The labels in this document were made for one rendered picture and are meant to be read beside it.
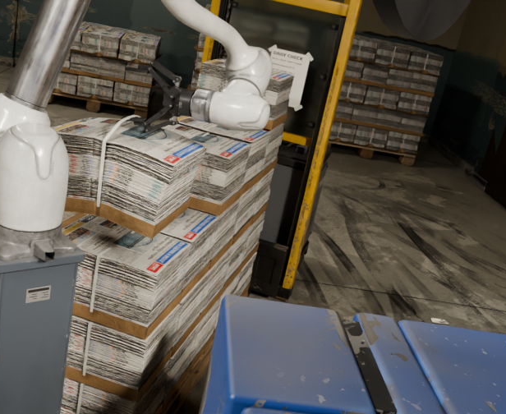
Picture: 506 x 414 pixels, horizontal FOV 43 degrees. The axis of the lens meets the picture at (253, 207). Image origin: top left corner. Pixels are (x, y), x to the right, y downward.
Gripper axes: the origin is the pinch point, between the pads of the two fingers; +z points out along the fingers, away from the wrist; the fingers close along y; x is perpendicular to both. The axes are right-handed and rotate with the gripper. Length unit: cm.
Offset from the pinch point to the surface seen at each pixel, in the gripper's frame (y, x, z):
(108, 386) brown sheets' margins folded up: 91, -8, -4
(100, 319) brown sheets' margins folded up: 68, -9, 0
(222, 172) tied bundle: 30, 47, -16
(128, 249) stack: 47.7, 0.4, -3.3
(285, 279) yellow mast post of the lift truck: 115, 161, -25
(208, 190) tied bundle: 39, 48, -11
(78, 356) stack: 83, -9, 7
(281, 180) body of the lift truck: 62, 176, -12
